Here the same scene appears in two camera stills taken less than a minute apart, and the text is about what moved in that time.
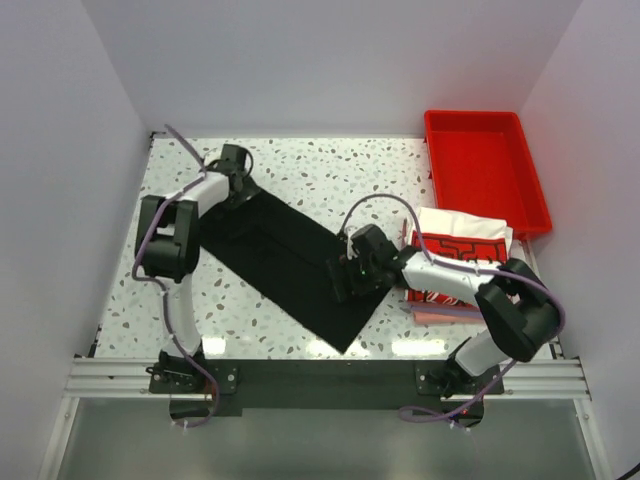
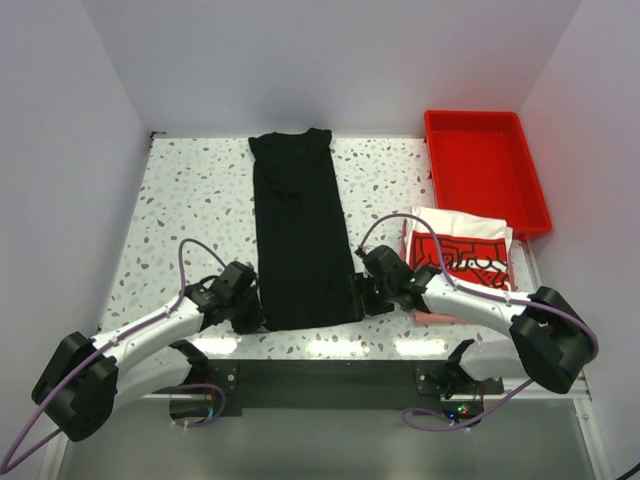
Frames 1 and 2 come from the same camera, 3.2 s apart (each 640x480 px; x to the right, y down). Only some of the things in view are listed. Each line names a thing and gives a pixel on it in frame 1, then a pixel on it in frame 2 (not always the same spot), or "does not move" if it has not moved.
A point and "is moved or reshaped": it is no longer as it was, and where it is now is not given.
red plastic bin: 481,163 does not move
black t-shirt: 282,253 is moved or reshaped
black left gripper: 249,191 → 255,320
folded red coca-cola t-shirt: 467,236 does not move
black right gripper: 339,267 → 369,307
